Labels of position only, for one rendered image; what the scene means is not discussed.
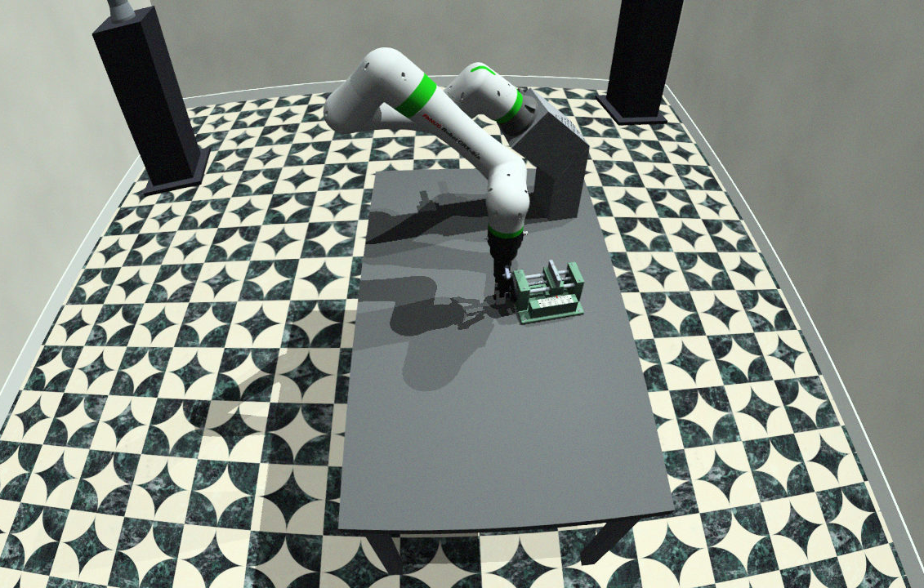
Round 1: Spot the green bench vise with handwheel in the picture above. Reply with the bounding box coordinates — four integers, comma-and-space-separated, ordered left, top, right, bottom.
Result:
506, 260, 584, 324

